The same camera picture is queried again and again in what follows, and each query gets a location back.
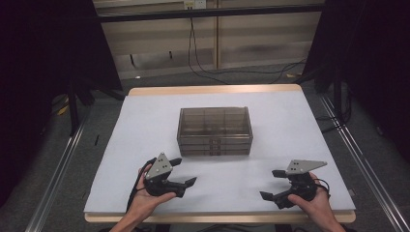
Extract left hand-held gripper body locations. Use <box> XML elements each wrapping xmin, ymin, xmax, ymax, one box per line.
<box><xmin>143</xmin><ymin>152</ymin><xmax>188</xmax><ymax>198</ymax></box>

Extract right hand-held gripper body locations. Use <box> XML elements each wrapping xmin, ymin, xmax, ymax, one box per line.
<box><xmin>273</xmin><ymin>159</ymin><xmax>329</xmax><ymax>210</ymax></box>

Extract translucent brown drawer box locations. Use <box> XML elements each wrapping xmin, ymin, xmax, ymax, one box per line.
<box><xmin>176</xmin><ymin>106</ymin><xmax>254</xmax><ymax>158</ymax></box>

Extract person's left hand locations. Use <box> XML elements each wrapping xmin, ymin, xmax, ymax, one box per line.
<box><xmin>127</xmin><ymin>163</ymin><xmax>178</xmax><ymax>222</ymax></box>

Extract person's right hand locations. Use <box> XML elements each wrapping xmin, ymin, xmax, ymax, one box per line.
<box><xmin>287</xmin><ymin>172</ymin><xmax>334</xmax><ymax>223</ymax></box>

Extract white table mat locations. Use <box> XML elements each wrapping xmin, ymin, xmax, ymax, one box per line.
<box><xmin>83</xmin><ymin>91</ymin><xmax>357</xmax><ymax>215</ymax></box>

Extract wooden table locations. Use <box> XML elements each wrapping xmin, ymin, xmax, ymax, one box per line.
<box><xmin>83</xmin><ymin>83</ymin><xmax>358</xmax><ymax>224</ymax></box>

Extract black metal stand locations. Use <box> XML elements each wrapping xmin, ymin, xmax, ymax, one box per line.
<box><xmin>67</xmin><ymin>79</ymin><xmax>80</xmax><ymax>137</ymax></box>

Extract dark curtain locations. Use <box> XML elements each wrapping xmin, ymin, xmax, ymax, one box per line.
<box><xmin>301</xmin><ymin>0</ymin><xmax>410</xmax><ymax>162</ymax></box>
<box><xmin>0</xmin><ymin>0</ymin><xmax>124</xmax><ymax>207</ymax></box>

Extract black horizontal bar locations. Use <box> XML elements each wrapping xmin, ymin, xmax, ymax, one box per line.
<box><xmin>96</xmin><ymin>4</ymin><xmax>325</xmax><ymax>23</ymax></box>

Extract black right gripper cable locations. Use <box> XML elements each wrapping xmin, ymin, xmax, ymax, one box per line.
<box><xmin>313</xmin><ymin>177</ymin><xmax>332</xmax><ymax>198</ymax></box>

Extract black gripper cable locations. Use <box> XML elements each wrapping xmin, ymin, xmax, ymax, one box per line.
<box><xmin>313</xmin><ymin>177</ymin><xmax>332</xmax><ymax>198</ymax></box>
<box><xmin>126</xmin><ymin>157</ymin><xmax>158</xmax><ymax>213</ymax></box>

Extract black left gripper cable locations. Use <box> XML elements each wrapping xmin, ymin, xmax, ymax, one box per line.
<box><xmin>126</xmin><ymin>157</ymin><xmax>158</xmax><ymax>213</ymax></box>

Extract metal floor rail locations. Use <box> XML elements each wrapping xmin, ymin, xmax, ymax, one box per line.
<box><xmin>24</xmin><ymin>117</ymin><xmax>90</xmax><ymax>232</ymax></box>
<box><xmin>318</xmin><ymin>94</ymin><xmax>410</xmax><ymax>232</ymax></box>

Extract black hanging wall cables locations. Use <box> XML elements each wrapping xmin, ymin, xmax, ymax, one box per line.
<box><xmin>187</xmin><ymin>15</ymin><xmax>308</xmax><ymax>85</ymax></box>

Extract white wall power outlet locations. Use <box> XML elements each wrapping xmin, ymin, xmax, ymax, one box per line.
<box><xmin>183</xmin><ymin>0</ymin><xmax>208</xmax><ymax>11</ymax></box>

